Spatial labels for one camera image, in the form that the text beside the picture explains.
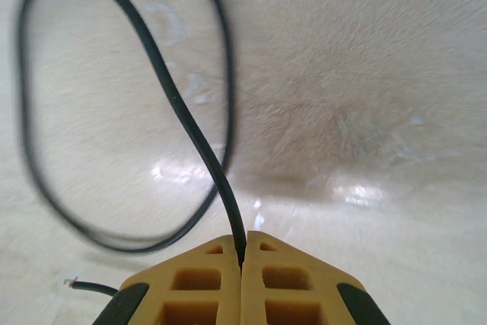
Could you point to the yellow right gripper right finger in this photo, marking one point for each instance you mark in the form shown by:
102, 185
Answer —
255, 302

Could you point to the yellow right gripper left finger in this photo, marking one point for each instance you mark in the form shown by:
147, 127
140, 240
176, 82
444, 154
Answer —
228, 302

